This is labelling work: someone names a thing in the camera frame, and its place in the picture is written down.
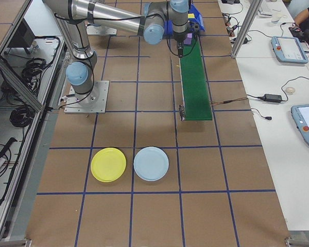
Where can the beige round object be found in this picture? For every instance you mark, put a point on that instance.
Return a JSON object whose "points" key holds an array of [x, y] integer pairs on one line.
{"points": [[290, 89]]}

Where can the white computer mouse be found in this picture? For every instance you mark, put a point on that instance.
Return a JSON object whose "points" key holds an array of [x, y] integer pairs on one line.
{"points": [[276, 18]]}

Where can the aluminium profile post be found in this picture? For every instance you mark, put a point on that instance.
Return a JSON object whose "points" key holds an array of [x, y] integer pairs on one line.
{"points": [[243, 28]]}

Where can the blue plastic storage bin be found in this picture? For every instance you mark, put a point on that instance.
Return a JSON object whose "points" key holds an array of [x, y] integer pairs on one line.
{"points": [[199, 23]]}

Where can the black power adapter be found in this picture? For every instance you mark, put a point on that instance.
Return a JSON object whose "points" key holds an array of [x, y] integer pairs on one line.
{"points": [[244, 40], [273, 97]]}

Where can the aluminium corner bar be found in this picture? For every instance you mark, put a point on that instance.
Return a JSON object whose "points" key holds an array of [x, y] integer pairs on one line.
{"points": [[19, 243], [301, 242]]}

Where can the light blue round plate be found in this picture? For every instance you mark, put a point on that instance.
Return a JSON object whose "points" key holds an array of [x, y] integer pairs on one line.
{"points": [[151, 164]]}

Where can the yellow foam block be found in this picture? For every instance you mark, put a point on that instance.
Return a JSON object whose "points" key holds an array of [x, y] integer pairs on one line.
{"points": [[190, 15]]}

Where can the light blue teach pendant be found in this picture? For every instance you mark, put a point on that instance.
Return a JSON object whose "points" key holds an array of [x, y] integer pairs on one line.
{"points": [[307, 126], [289, 49]]}

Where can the black box in frame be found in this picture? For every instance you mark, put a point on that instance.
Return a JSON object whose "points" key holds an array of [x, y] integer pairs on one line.
{"points": [[24, 33]]}

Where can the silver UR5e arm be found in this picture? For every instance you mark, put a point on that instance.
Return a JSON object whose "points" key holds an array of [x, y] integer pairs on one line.
{"points": [[77, 74]]}

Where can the white square base plate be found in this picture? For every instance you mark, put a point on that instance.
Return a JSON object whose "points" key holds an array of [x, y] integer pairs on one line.
{"points": [[103, 31], [100, 103]]}

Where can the green conveyor belt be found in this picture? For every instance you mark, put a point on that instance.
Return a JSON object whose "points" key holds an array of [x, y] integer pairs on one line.
{"points": [[195, 90]]}

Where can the purple foam block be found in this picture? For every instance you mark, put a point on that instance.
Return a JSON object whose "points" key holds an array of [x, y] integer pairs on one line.
{"points": [[188, 40]]}

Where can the small circuit board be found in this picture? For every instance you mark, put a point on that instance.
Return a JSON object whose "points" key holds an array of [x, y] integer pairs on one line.
{"points": [[231, 33], [228, 25]]}

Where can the V-shaped metal bar frame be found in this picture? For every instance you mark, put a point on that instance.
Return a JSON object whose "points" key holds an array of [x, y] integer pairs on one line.
{"points": [[20, 87]]}

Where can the yellow round plate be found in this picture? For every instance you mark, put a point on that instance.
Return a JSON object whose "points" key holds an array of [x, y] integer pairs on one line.
{"points": [[108, 164]]}

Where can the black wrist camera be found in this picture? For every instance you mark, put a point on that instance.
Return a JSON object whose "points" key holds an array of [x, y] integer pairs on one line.
{"points": [[194, 27]]}

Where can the white keyboard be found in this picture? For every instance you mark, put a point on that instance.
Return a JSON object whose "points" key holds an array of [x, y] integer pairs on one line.
{"points": [[265, 7]]}

